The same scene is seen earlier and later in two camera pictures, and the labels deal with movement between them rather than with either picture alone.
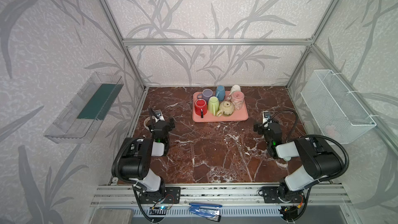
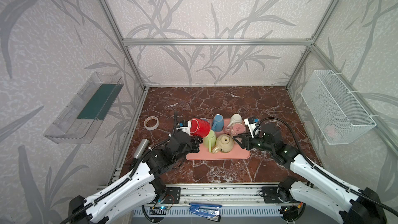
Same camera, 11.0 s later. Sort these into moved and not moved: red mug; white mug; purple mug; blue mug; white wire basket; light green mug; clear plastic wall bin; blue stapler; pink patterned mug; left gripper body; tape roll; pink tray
Moved: pink tray; left gripper body; pink patterned mug; red mug; purple mug; light green mug; white mug; blue mug
Not moved: white wire basket; tape roll; blue stapler; clear plastic wall bin
